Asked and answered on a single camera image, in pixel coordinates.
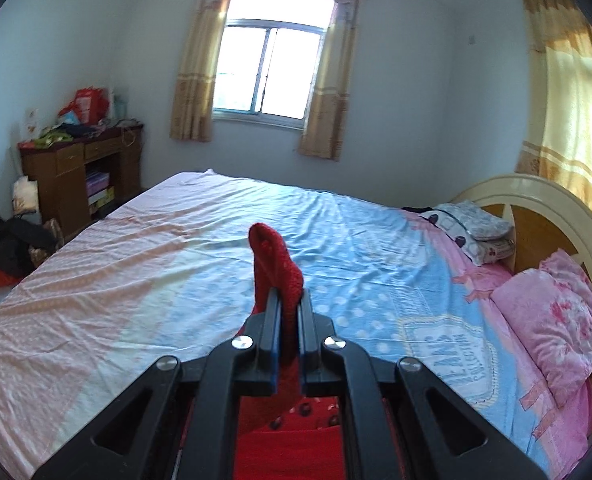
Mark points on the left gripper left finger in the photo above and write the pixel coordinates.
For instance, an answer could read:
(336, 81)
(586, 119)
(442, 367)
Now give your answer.
(178, 420)

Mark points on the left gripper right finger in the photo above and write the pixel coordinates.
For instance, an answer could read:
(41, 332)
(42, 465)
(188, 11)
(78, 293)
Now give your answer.
(398, 419)

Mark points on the red knitted sweater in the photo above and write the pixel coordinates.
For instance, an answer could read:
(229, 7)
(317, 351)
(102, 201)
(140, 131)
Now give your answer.
(286, 398)

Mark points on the blue pink bed sheet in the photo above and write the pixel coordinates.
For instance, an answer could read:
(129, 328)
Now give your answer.
(171, 272)

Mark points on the pink floral pillow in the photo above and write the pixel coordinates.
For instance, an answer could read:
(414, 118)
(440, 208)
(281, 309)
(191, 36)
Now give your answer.
(549, 309)

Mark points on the grey white patterned pillow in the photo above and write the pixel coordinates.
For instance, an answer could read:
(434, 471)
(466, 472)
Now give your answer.
(483, 237)

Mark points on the black bag on floor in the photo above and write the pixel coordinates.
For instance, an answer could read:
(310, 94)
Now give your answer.
(17, 237)

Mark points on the cream wooden headboard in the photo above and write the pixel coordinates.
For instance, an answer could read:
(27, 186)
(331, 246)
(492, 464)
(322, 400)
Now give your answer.
(545, 216)

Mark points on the brown wooden desk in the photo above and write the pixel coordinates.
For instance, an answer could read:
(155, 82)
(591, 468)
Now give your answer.
(62, 169)

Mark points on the white paper bag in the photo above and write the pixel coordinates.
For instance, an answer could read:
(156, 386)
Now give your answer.
(25, 197)

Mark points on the left beige curtain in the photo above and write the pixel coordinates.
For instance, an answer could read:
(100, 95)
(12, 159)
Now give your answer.
(195, 84)

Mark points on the beige curtain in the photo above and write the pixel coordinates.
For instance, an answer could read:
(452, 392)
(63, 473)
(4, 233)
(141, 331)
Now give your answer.
(324, 129)
(195, 84)

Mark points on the right beige curtain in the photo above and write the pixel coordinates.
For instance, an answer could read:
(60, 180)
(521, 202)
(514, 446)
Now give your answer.
(324, 129)

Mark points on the red gift bag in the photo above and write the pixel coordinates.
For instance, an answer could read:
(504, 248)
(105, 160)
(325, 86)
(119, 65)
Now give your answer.
(88, 107)

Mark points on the yellow side curtain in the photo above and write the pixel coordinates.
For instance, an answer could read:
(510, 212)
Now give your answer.
(558, 142)

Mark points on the far window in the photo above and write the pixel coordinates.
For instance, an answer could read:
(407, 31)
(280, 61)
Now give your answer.
(269, 57)

